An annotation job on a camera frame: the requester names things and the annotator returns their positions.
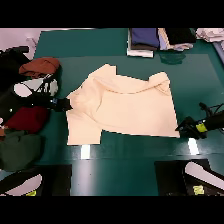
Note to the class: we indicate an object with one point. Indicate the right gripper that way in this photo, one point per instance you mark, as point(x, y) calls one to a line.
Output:
point(195, 128)

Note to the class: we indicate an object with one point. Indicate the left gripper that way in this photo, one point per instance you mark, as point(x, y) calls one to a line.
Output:
point(61, 104)

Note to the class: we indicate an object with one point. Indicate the cream T-shirt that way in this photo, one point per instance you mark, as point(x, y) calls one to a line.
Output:
point(133, 106)

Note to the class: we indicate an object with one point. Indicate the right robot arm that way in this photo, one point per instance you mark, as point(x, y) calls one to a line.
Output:
point(203, 173)

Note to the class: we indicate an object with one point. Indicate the grey white garment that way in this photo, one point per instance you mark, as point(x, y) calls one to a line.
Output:
point(50, 85)

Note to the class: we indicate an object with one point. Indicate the dark red garment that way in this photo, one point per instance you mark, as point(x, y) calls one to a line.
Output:
point(28, 119)

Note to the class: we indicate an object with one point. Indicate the rust brown garment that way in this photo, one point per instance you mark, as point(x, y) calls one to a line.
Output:
point(40, 66)

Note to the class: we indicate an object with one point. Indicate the dark green garment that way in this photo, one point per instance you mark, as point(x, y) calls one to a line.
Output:
point(20, 150)

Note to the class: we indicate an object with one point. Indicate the black garment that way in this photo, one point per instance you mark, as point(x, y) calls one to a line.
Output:
point(180, 35)
point(10, 65)

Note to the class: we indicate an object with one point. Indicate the beige garment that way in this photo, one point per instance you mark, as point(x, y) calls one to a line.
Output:
point(163, 38)

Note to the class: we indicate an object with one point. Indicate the pale pink garment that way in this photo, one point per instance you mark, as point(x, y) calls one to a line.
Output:
point(210, 34)

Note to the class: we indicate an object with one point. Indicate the navy blue garment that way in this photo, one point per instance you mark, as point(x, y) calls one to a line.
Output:
point(145, 36)

